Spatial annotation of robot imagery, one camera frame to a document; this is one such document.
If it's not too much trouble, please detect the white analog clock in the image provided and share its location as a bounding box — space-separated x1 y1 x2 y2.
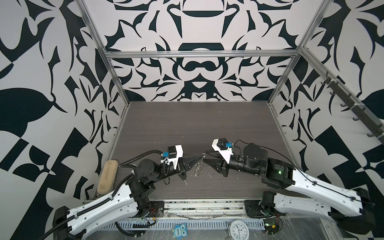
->
229 220 250 240

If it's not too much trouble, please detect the green circuit board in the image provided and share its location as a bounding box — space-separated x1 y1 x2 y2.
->
263 218 283 236

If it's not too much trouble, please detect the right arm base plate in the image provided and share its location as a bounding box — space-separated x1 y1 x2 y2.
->
244 200 271 219

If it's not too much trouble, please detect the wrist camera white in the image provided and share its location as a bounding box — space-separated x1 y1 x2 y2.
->
161 145 184 170
212 138 234 164

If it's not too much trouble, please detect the black corrugated cable hose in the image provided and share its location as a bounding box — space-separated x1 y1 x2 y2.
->
118 149 164 169

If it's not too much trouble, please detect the black coat hook rail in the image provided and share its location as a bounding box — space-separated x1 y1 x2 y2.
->
322 71 384 145

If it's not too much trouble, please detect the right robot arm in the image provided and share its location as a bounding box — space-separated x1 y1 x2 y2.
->
204 143 376 234

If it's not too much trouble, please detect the white slotted cable duct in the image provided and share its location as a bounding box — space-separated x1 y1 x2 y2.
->
119 218 265 231

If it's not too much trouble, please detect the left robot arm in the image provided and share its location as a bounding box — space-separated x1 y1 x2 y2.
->
40 154 205 240

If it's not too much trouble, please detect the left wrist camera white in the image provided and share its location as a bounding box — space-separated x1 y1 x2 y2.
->
161 145 184 170

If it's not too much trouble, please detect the blue owl toy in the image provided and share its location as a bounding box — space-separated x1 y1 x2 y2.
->
172 223 188 240

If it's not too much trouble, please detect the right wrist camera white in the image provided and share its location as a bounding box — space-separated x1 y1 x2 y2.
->
212 138 234 164

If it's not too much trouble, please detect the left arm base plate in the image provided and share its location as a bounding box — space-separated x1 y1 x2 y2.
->
135 201 165 218

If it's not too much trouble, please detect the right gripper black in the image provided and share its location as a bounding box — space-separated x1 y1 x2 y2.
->
204 146 263 177

